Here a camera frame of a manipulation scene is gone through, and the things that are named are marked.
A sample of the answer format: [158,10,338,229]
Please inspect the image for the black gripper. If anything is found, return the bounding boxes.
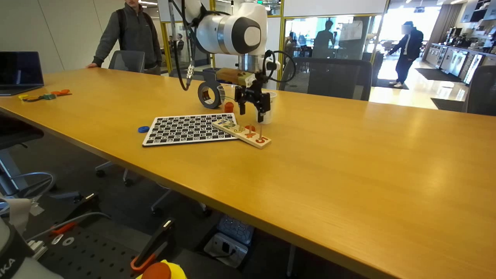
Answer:
[234,82,273,125]

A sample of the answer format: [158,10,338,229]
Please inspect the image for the clear plastic cup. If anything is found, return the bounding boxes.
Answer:
[220,83,239,113]

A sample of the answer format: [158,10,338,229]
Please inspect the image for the wooden peg board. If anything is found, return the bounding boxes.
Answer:
[212,119,274,150]

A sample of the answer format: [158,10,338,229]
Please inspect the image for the grey tape roll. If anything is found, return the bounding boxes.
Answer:
[197,80,228,109]

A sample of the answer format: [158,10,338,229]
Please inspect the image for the black white checkerboard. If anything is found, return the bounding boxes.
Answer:
[141,111,243,148]

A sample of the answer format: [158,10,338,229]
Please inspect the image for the gold framed glass partition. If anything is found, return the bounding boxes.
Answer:
[156,0,391,102]

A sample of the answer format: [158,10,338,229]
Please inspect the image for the dark silhouette person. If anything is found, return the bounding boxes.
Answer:
[310,18,338,52]

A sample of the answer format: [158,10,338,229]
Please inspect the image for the dark floor mat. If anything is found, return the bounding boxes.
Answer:
[431,95,470,113]
[414,66,453,83]
[370,77,411,91]

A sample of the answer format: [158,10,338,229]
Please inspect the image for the grey floor power box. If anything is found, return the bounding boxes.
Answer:
[201,215,256,269]

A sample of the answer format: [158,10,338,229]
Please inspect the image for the man in grey sweater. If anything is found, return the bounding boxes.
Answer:
[85,0,163,72]

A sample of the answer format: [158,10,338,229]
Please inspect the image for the person in dark hoodie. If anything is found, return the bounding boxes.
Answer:
[386,20,426,89]

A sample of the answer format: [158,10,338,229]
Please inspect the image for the yellow red emergency stop button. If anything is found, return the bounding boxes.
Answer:
[135,258,189,279]

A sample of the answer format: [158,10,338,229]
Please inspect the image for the black clamp lever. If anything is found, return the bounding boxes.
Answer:
[65,190,102,224]

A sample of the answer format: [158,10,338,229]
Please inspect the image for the kitchen counter cabinets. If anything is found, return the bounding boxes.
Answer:
[420,13,496,86]

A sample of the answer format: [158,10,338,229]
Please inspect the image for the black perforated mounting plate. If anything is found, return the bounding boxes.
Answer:
[28,226,156,279]

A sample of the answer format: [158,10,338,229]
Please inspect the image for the black monitor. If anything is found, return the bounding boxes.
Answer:
[0,49,46,89]

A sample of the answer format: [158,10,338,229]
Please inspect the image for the black office chair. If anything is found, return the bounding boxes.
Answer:
[0,113,59,207]

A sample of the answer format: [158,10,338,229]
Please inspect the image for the white cylindrical object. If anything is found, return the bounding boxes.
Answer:
[0,195,34,235]

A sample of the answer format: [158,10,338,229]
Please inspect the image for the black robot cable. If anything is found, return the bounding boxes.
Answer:
[169,0,298,92]

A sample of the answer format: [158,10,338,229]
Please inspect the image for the black clamp with orange ring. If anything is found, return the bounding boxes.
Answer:
[129,215,177,275]

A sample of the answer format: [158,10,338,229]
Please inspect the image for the orange handled hand tool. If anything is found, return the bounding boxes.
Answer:
[50,86,73,100]

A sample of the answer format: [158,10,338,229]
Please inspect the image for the red handled screwdriver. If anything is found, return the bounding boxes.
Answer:
[50,221,79,237]

